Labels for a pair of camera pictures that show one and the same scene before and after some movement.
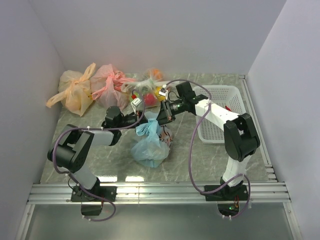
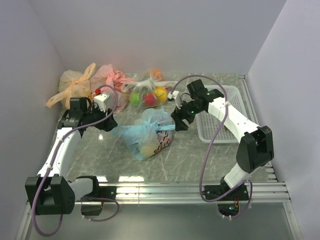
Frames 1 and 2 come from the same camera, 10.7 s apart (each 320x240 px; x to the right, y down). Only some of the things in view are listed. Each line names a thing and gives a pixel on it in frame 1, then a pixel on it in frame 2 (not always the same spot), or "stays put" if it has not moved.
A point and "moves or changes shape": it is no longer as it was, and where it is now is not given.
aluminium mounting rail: (58, 193) stays put
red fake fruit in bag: (150, 99) stays put
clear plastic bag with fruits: (150, 84) stays put
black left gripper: (144, 120) → (107, 124)
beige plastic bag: (75, 91) stays put
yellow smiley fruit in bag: (156, 92) stays put
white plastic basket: (209, 131) stays put
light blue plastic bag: (150, 149) moves or changes shape
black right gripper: (165, 115) → (178, 115)
